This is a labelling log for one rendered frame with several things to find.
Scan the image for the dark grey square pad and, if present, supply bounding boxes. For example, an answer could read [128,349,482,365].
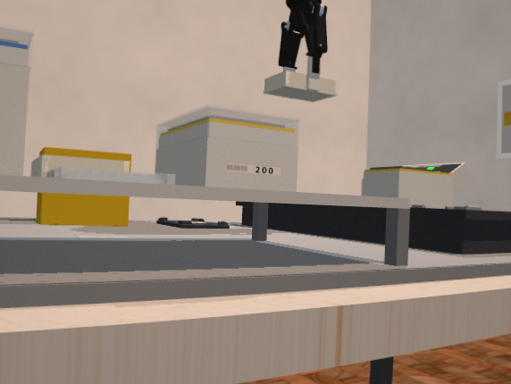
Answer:
[156,217,230,229]

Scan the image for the yellow tip rack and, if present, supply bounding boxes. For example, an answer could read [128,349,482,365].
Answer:
[361,166,453,209]

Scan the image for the grey perforated base plate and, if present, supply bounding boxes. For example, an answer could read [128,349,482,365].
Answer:
[0,217,511,308]

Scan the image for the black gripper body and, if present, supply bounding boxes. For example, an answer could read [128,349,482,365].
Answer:
[286,0,322,33]

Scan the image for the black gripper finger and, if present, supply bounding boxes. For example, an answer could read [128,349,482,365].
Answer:
[297,4,328,91]
[278,13,304,72]

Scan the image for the white flat shelf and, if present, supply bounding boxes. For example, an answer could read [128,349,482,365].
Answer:
[0,175,410,266]

